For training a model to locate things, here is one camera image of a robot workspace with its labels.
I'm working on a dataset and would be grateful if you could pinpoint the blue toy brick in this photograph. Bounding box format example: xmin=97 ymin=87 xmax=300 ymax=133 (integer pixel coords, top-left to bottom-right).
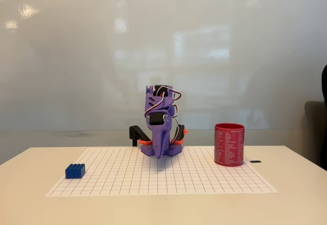
xmin=65 ymin=163 xmax=86 ymax=179

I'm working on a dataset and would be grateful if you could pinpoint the grey-brown chair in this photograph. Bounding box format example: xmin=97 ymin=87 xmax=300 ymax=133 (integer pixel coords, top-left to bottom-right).
xmin=303 ymin=100 xmax=327 ymax=171

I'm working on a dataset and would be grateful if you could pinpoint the red cup with white print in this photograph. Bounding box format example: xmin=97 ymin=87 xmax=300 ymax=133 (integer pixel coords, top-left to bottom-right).
xmin=214 ymin=123 xmax=245 ymax=168

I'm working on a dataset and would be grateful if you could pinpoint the black table clamp orange pad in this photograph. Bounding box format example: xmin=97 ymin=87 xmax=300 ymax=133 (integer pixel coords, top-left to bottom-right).
xmin=129 ymin=124 xmax=154 ymax=147

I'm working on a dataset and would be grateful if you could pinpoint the dark-clothed person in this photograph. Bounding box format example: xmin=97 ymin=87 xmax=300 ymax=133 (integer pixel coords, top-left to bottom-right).
xmin=321 ymin=64 xmax=327 ymax=101

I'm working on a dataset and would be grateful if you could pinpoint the white grid paper sheet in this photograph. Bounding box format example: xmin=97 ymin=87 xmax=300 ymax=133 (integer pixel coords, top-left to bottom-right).
xmin=45 ymin=147 xmax=278 ymax=198

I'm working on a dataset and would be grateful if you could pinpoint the black table clamp orange knob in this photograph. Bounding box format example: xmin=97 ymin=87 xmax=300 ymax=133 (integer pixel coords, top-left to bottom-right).
xmin=174 ymin=124 xmax=189 ymax=144

